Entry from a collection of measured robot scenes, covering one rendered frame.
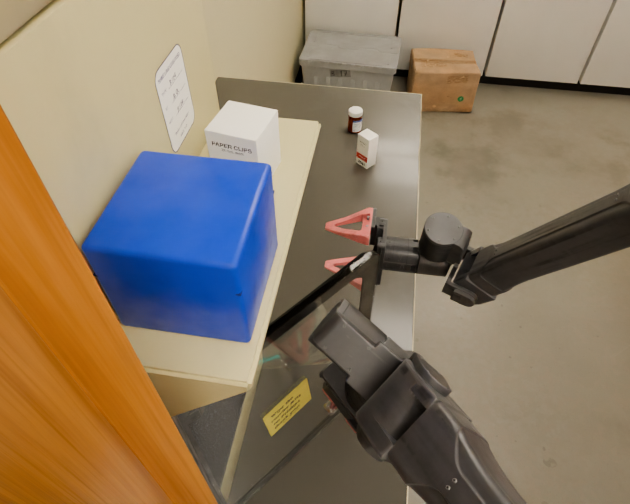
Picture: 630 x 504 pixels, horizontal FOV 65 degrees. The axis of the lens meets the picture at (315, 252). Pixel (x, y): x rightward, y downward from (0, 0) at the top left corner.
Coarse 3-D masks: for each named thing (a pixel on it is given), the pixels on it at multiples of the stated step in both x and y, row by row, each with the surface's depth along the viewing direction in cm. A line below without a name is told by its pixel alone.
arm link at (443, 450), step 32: (384, 384) 43; (416, 384) 40; (384, 416) 41; (416, 416) 40; (448, 416) 37; (384, 448) 39; (416, 448) 37; (448, 448) 35; (480, 448) 36; (416, 480) 36; (448, 480) 34; (480, 480) 33
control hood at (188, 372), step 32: (288, 128) 54; (288, 160) 50; (288, 192) 47; (288, 224) 44; (256, 320) 37; (160, 352) 36; (192, 352) 36; (224, 352) 36; (256, 352) 36; (160, 384) 36; (192, 384) 35; (224, 384) 34
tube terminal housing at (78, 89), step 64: (64, 0) 28; (128, 0) 34; (192, 0) 44; (0, 64) 23; (64, 64) 28; (128, 64) 35; (192, 64) 46; (64, 128) 29; (128, 128) 36; (192, 128) 48; (64, 192) 30
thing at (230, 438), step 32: (320, 288) 54; (352, 288) 59; (288, 320) 52; (320, 320) 57; (288, 352) 56; (320, 352) 63; (256, 384) 55; (288, 384) 62; (320, 384) 70; (192, 416) 49; (224, 416) 54; (256, 416) 60; (320, 416) 79; (224, 448) 59; (256, 448) 66; (288, 448) 76; (224, 480) 65; (256, 480) 74
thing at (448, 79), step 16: (416, 48) 319; (432, 48) 319; (416, 64) 307; (432, 64) 307; (448, 64) 308; (464, 64) 308; (416, 80) 305; (432, 80) 304; (448, 80) 303; (464, 80) 303; (432, 96) 312; (448, 96) 312; (464, 96) 311
